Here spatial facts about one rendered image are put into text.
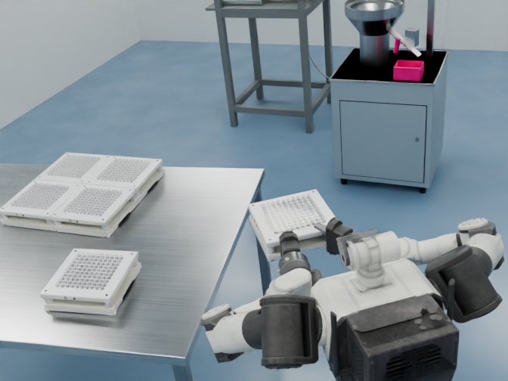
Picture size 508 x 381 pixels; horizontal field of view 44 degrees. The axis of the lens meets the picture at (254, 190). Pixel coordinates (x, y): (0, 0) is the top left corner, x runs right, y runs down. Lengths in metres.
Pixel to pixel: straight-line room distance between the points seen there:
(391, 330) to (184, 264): 1.05
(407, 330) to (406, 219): 2.62
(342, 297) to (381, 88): 2.58
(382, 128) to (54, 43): 3.73
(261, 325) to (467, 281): 0.47
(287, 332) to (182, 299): 0.76
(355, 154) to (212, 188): 1.67
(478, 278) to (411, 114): 2.48
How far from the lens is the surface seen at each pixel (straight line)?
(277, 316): 1.38
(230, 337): 1.51
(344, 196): 4.16
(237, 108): 5.14
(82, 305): 2.13
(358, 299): 1.41
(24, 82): 6.34
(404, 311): 1.39
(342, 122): 4.03
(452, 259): 1.50
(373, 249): 1.39
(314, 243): 2.01
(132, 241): 2.41
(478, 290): 1.52
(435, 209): 4.04
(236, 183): 2.64
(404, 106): 3.90
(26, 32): 6.36
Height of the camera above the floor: 2.21
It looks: 31 degrees down
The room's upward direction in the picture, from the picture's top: 7 degrees counter-clockwise
